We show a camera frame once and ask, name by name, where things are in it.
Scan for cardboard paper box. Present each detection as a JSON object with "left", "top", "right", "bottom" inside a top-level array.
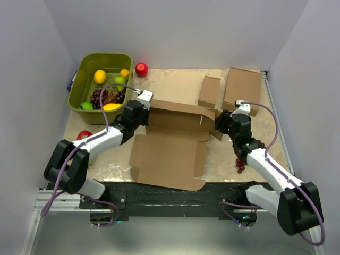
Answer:
[{"left": 129, "top": 100, "right": 223, "bottom": 191}]

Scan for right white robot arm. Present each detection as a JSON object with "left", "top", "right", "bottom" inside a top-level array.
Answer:
[{"left": 215, "top": 110, "right": 324, "bottom": 235}]

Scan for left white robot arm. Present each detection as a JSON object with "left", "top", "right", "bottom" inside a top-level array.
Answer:
[{"left": 44, "top": 98, "right": 151, "bottom": 208}]

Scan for small folded cardboard box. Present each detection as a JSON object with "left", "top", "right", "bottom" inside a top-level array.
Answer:
[{"left": 198, "top": 76, "right": 220, "bottom": 108}]

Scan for large folded cardboard box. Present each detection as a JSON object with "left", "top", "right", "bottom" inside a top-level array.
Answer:
[{"left": 221, "top": 67, "right": 262, "bottom": 112}]

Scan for yellow mango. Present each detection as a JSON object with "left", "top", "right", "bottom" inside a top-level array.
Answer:
[{"left": 103, "top": 103, "right": 122, "bottom": 111}]

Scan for dark grapes in basket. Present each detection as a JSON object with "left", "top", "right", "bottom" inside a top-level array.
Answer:
[{"left": 90, "top": 89, "right": 126, "bottom": 109}]

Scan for green pear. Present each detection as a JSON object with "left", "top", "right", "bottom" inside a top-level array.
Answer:
[{"left": 114, "top": 76, "right": 128, "bottom": 92}]

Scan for red grapes on table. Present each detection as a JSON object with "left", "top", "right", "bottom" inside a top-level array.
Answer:
[{"left": 235, "top": 140, "right": 266, "bottom": 174}]

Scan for small orange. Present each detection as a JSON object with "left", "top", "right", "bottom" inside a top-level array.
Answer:
[{"left": 120, "top": 69, "right": 130, "bottom": 80}]

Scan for red apple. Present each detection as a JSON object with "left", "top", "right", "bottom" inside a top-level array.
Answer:
[{"left": 135, "top": 62, "right": 148, "bottom": 77}]

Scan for green lime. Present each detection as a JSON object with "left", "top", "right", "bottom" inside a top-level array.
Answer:
[{"left": 79, "top": 101, "right": 96, "bottom": 111}]

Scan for yellow lemon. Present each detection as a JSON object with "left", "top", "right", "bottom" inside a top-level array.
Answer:
[{"left": 93, "top": 70, "right": 106, "bottom": 85}]

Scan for red dragon fruit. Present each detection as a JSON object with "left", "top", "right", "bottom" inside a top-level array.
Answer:
[{"left": 76, "top": 130, "right": 93, "bottom": 140}]

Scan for green plastic basket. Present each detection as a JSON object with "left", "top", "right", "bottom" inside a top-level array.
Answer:
[{"left": 69, "top": 53, "right": 133, "bottom": 125}]

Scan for purple white booklet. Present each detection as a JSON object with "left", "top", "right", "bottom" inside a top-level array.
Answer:
[{"left": 66, "top": 71, "right": 77, "bottom": 92}]

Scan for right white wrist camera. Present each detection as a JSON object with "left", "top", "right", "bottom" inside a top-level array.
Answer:
[{"left": 230, "top": 100, "right": 251, "bottom": 117}]

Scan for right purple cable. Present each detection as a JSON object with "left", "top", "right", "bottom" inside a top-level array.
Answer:
[{"left": 246, "top": 102, "right": 326, "bottom": 247}]

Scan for purple cable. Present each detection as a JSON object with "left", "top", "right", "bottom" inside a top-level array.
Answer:
[
  {"left": 40, "top": 82, "right": 141, "bottom": 217},
  {"left": 246, "top": 102, "right": 326, "bottom": 247}
]

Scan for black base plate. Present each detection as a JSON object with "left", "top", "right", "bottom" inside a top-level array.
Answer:
[{"left": 46, "top": 181, "right": 274, "bottom": 226}]

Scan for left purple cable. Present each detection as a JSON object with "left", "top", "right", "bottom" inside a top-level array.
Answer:
[{"left": 40, "top": 82, "right": 141, "bottom": 217}]

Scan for right aluminium rail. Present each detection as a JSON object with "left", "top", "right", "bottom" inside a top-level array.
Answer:
[{"left": 260, "top": 71, "right": 326, "bottom": 243}]

